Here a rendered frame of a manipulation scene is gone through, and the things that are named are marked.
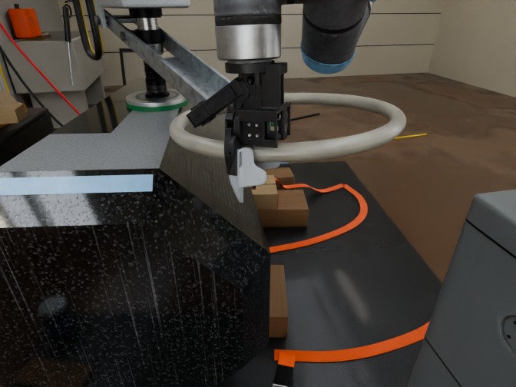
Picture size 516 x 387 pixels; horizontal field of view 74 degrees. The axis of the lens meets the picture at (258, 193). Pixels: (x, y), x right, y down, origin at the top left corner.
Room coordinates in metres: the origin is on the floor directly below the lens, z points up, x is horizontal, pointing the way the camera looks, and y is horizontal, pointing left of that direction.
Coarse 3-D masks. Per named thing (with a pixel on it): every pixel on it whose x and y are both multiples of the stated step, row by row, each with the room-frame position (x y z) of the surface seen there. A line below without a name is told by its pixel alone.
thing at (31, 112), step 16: (32, 112) 1.56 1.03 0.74; (48, 112) 1.65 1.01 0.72; (0, 128) 1.34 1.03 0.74; (16, 128) 1.35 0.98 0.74; (32, 128) 1.46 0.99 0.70; (48, 128) 1.59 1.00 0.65; (0, 144) 1.22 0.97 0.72; (16, 144) 1.31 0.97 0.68; (32, 144) 1.42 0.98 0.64; (0, 160) 1.18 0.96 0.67
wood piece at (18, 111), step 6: (0, 108) 1.30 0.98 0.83; (6, 108) 1.30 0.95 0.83; (12, 108) 1.30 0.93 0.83; (18, 108) 1.32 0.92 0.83; (24, 108) 1.37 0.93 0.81; (0, 114) 1.27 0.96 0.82; (6, 114) 1.27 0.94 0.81; (12, 114) 1.28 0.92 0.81; (18, 114) 1.30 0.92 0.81; (24, 114) 1.35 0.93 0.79; (0, 120) 1.27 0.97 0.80; (6, 120) 1.27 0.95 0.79; (12, 120) 1.27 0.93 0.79; (18, 120) 1.29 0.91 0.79
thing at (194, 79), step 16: (96, 16) 1.32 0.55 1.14; (112, 16) 1.32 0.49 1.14; (128, 16) 1.39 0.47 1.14; (128, 32) 1.20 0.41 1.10; (144, 48) 1.12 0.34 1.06; (176, 48) 1.20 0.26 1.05; (160, 64) 1.05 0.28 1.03; (176, 64) 1.14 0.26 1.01; (192, 64) 1.13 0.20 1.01; (208, 64) 1.07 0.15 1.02; (176, 80) 0.98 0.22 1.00; (192, 80) 1.05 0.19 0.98; (208, 80) 1.06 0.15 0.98; (224, 80) 0.99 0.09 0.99; (192, 96) 0.92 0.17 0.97; (208, 96) 0.97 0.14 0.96; (224, 112) 0.90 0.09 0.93
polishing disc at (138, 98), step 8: (128, 96) 1.22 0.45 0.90; (136, 96) 1.22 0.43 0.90; (144, 96) 1.22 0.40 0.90; (168, 96) 1.22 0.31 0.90; (176, 96) 1.22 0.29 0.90; (136, 104) 1.14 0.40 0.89; (144, 104) 1.13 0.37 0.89; (152, 104) 1.13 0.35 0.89; (160, 104) 1.13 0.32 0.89; (168, 104) 1.14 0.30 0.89
